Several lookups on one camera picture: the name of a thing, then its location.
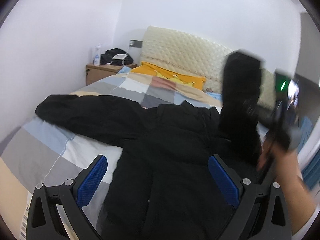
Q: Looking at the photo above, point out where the black puffer jacket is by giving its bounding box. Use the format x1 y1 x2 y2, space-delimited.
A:
35 51 261 239

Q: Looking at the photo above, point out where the person's right forearm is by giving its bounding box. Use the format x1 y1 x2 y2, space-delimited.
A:
274 152 319 239

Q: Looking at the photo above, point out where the person's right hand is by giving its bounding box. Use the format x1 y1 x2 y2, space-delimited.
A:
258 139 298 180

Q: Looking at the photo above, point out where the blue cloth on chair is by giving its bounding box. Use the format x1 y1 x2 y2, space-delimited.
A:
298 116 319 190

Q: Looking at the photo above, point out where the dark grey wardrobe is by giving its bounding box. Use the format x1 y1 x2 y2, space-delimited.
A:
295 12 319 96

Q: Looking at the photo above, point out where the light blue pillow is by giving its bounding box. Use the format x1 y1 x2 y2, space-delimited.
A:
205 90 222 102

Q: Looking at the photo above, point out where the patchwork checked duvet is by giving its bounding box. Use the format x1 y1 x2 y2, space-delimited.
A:
0 72 270 240

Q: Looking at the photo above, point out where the yellow orange pillow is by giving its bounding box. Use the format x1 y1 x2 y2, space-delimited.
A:
130 61 206 90

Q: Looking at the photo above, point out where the cream quilted headboard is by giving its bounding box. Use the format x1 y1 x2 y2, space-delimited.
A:
139 25 277 111

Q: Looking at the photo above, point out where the wooden bedside table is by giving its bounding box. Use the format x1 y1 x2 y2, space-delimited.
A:
86 64 123 85

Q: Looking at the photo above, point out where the white tablet device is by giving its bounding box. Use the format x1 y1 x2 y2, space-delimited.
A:
112 54 128 61

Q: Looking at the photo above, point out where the black bag on nightstand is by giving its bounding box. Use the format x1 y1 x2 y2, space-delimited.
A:
100 48 133 66

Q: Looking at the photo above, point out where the grey wall socket plate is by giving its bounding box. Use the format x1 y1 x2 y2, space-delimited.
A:
129 40 143 48

